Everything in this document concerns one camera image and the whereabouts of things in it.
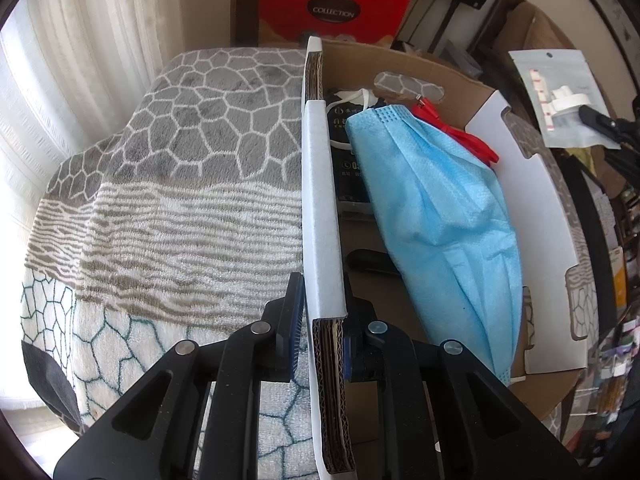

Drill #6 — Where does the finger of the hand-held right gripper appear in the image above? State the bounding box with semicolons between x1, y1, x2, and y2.
579;104;640;150

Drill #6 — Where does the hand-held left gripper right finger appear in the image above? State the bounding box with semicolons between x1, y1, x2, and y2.
342;275;581;480

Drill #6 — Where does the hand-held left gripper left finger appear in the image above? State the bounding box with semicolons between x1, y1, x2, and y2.
52;272;307;480

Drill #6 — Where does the clear plastic zip bag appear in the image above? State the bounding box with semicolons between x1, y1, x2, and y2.
509;49;621;150

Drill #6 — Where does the brown and white cardboard box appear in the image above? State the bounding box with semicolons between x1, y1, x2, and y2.
302;35;593;480

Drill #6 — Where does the red cable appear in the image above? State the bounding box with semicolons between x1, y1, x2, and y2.
412;96;501;166

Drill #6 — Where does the blue face mask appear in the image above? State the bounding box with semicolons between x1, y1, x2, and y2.
345;104;526;389

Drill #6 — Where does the yellow checked cloth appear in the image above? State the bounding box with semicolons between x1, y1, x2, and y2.
560;147;601;181

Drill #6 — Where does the yellow and white box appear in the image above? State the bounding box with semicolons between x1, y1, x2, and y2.
610;247;629;307

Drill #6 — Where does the black tissue pack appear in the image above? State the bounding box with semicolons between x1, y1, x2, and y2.
322;87;396;216

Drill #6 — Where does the grey white patterned blanket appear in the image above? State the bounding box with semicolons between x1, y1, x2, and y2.
20;46;608;480

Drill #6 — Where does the red gift bag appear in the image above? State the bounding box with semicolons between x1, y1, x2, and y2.
257;0;412;48

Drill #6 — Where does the white curtain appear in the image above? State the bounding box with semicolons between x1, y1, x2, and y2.
0;0;241;411

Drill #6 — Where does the framed wall picture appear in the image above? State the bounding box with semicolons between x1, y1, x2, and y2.
565;0;640;86

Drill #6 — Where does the black frame bar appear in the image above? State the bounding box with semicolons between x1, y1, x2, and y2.
561;155;617;333

